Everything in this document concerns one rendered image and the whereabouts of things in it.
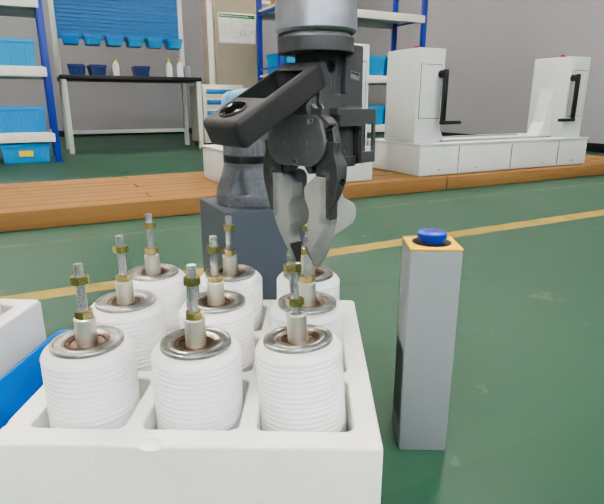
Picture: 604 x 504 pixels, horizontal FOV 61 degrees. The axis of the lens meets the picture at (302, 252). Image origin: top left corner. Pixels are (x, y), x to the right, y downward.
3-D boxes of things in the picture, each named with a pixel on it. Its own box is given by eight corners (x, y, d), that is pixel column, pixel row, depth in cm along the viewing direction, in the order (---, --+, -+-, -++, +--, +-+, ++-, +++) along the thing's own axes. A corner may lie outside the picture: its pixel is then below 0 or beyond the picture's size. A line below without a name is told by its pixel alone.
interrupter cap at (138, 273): (122, 272, 80) (121, 267, 79) (170, 264, 83) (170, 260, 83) (134, 286, 73) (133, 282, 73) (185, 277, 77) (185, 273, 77)
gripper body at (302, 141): (377, 168, 52) (380, 40, 49) (322, 176, 46) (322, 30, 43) (319, 164, 57) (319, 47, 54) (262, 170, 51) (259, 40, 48)
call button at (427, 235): (414, 241, 74) (415, 227, 73) (442, 241, 73) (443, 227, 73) (419, 249, 70) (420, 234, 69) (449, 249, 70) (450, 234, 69)
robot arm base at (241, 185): (207, 198, 112) (205, 152, 109) (271, 193, 118) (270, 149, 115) (230, 211, 99) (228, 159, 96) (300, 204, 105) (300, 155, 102)
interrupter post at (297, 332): (283, 340, 57) (281, 312, 56) (303, 336, 57) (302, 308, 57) (292, 348, 54) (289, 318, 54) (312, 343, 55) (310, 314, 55)
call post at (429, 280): (391, 421, 84) (401, 237, 75) (434, 422, 84) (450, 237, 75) (398, 450, 77) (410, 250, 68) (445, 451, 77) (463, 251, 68)
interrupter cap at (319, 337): (254, 337, 58) (253, 332, 58) (315, 324, 61) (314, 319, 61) (277, 362, 51) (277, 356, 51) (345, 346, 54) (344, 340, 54)
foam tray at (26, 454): (135, 390, 93) (125, 297, 88) (351, 393, 92) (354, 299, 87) (13, 585, 55) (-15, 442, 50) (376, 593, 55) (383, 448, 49)
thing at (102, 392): (148, 501, 58) (134, 356, 53) (55, 522, 55) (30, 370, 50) (146, 449, 66) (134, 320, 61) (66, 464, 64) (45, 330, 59)
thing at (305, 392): (255, 474, 62) (242, 334, 58) (327, 451, 66) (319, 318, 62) (284, 526, 54) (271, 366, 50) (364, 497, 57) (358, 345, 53)
